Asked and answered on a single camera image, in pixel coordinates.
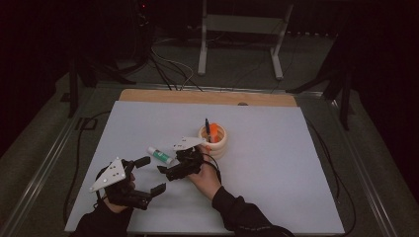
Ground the black floor cable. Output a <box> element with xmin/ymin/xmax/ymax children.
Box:
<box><xmin>63</xmin><ymin>110</ymin><xmax>112</xmax><ymax>223</ymax></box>
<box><xmin>149</xmin><ymin>53</ymin><xmax>204</xmax><ymax>93</ymax></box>
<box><xmin>304</xmin><ymin>117</ymin><xmax>358</xmax><ymax>236</ymax></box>

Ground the pink orange marker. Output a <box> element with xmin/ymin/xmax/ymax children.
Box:
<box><xmin>209</xmin><ymin>122</ymin><xmax>221</xmax><ymax>143</ymax></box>

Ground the person's left hand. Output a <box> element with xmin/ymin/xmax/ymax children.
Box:
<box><xmin>102</xmin><ymin>197</ymin><xmax>133</xmax><ymax>214</ymax></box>

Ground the white green glue stick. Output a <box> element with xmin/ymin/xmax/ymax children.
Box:
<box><xmin>146</xmin><ymin>146</ymin><xmax>175</xmax><ymax>166</ymax></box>

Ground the black tripod stand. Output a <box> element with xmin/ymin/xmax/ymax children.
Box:
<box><xmin>67</xmin><ymin>53</ymin><xmax>137</xmax><ymax>119</ymax></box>
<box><xmin>286</xmin><ymin>65</ymin><xmax>357</xmax><ymax>131</ymax></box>

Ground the cream ringed pen holder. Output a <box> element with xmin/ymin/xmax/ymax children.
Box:
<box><xmin>197</xmin><ymin>122</ymin><xmax>229</xmax><ymax>161</ymax></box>

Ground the person's right hand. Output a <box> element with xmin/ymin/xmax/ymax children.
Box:
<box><xmin>187</xmin><ymin>145</ymin><xmax>222</xmax><ymax>201</ymax></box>

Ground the white floor cable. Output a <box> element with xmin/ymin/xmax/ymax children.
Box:
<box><xmin>150</xmin><ymin>38</ymin><xmax>196</xmax><ymax>91</ymax></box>

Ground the white metal stand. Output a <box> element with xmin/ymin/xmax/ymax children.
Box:
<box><xmin>197</xmin><ymin>0</ymin><xmax>294</xmax><ymax>81</ymax></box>

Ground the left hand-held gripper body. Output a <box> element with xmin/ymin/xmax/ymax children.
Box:
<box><xmin>88</xmin><ymin>157</ymin><xmax>153</xmax><ymax>211</ymax></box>

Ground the aluminium floor rail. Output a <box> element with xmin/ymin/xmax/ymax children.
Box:
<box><xmin>95</xmin><ymin>82</ymin><xmax>325</xmax><ymax>98</ymax></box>
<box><xmin>329</xmin><ymin>98</ymin><xmax>399</xmax><ymax>237</ymax></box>
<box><xmin>0</xmin><ymin>95</ymin><xmax>90</xmax><ymax>237</ymax></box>

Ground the dark equipment with red light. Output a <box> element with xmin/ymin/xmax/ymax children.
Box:
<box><xmin>131</xmin><ymin>0</ymin><xmax>156</xmax><ymax>67</ymax></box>

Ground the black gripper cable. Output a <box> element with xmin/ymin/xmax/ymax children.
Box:
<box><xmin>202</xmin><ymin>152</ymin><xmax>222</xmax><ymax>184</ymax></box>
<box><xmin>93</xmin><ymin>164</ymin><xmax>112</xmax><ymax>207</ymax></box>

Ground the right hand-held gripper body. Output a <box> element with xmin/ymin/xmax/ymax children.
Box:
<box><xmin>164</xmin><ymin>136</ymin><xmax>208</xmax><ymax>183</ymax></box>

